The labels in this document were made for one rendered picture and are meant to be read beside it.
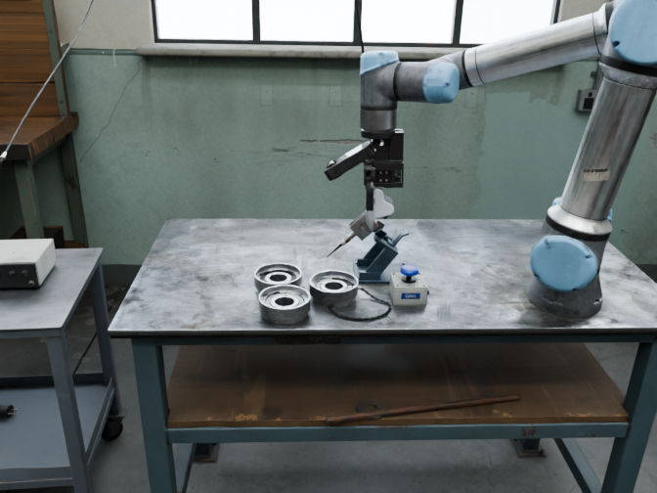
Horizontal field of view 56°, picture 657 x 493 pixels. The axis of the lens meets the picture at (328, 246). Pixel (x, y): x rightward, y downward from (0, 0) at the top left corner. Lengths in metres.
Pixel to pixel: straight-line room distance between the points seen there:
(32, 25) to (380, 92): 1.90
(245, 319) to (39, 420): 0.98
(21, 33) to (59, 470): 1.76
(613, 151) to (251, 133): 1.99
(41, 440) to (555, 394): 1.40
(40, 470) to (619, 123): 1.58
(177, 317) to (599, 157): 0.84
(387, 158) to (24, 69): 1.94
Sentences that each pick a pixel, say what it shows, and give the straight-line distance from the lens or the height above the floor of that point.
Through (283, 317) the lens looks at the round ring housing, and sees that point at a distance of 1.23.
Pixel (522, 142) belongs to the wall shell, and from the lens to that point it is 3.06.
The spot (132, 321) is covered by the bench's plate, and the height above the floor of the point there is 0.80.
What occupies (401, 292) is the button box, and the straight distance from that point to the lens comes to 1.32.
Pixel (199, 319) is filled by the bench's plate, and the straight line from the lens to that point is 1.29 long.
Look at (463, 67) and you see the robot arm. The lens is 1.32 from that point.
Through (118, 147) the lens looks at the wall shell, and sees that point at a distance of 3.00.
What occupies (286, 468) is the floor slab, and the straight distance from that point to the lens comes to 2.11.
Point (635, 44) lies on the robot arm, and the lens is 1.10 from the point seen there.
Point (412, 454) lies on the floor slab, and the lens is 2.18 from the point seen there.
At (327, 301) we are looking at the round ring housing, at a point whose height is 0.82.
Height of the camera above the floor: 1.44
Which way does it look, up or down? 24 degrees down
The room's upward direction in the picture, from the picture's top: 1 degrees clockwise
